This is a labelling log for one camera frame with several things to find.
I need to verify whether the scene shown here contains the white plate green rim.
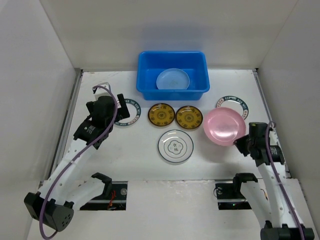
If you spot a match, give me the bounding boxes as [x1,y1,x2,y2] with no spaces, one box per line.
[157,129,194,164]

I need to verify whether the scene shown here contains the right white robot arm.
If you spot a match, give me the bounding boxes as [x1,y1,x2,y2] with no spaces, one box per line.
[231,122,315,240]

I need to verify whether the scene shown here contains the blue plastic bin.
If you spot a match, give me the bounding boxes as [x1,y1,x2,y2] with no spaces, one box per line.
[136,51,210,101]

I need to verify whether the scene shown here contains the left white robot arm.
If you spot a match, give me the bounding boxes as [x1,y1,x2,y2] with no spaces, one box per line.
[24,94,130,234]

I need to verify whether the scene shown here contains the yellow patterned plate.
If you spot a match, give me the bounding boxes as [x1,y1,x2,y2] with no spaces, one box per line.
[147,103,176,127]
[175,105,203,130]

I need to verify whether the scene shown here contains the lettered rim plate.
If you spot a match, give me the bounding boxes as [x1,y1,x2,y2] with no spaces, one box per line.
[114,98,141,127]
[215,95,249,120]

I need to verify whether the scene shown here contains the light blue plate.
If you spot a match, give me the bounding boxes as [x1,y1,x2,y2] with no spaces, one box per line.
[156,68,190,90]

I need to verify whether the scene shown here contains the pink plate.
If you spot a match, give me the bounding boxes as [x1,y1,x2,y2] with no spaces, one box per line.
[203,107,247,147]

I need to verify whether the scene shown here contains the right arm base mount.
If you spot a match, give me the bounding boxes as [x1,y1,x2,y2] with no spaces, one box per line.
[213,180,252,210]

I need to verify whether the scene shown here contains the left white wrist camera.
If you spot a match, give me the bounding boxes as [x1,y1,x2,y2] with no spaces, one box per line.
[92,82,111,96]

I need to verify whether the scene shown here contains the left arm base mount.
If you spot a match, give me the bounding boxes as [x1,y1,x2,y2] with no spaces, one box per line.
[80,181,128,211]

